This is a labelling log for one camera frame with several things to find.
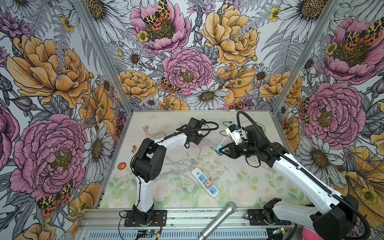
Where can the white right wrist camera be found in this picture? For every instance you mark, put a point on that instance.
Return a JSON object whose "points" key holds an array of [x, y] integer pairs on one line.
{"points": [[235, 133]]}

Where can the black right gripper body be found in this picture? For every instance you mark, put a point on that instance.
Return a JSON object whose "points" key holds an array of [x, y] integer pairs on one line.
{"points": [[247, 149]]}

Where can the pink doll with black hat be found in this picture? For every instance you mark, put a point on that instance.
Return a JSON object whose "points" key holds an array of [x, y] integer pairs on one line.
{"points": [[309, 234]]}

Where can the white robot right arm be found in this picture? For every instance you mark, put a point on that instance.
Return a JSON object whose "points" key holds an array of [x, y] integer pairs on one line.
{"points": [[331, 215]]}

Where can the teal charger with white cable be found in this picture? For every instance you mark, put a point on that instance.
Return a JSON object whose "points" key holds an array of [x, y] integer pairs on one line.
{"points": [[219, 150]]}

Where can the green circuit board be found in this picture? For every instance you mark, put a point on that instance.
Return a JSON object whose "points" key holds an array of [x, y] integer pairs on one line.
{"points": [[146, 233]]}

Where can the round red sticker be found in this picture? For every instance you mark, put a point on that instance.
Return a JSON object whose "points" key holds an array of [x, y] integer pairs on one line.
{"points": [[122, 166]]}

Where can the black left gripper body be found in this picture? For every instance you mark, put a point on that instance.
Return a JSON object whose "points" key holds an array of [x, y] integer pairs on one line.
{"points": [[197, 138]]}

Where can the pink brown USB charger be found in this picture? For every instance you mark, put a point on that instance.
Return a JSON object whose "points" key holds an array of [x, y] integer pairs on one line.
{"points": [[209, 183]]}

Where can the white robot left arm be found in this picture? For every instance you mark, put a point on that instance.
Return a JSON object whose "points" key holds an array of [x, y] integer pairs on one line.
{"points": [[147, 162]]}

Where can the silver microphone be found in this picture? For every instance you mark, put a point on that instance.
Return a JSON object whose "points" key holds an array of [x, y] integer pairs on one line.
{"points": [[228, 210]]}

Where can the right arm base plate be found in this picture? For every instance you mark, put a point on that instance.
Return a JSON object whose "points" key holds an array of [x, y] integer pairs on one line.
{"points": [[263, 217]]}

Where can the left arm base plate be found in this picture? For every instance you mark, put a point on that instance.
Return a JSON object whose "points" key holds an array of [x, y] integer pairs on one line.
{"points": [[153, 218]]}

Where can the white blue power strip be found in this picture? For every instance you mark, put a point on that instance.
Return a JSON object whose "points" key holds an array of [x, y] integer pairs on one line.
{"points": [[201, 178]]}

